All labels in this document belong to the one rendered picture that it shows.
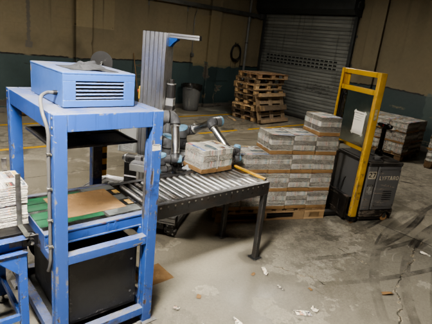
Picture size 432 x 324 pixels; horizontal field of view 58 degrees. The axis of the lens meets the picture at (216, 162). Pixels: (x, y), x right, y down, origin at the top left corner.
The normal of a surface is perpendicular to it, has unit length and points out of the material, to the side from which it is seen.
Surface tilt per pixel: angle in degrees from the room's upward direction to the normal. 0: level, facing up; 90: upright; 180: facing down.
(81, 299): 90
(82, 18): 90
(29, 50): 90
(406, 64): 90
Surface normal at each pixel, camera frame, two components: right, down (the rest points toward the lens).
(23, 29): 0.64, 0.29
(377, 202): 0.29, 0.31
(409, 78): -0.76, 0.11
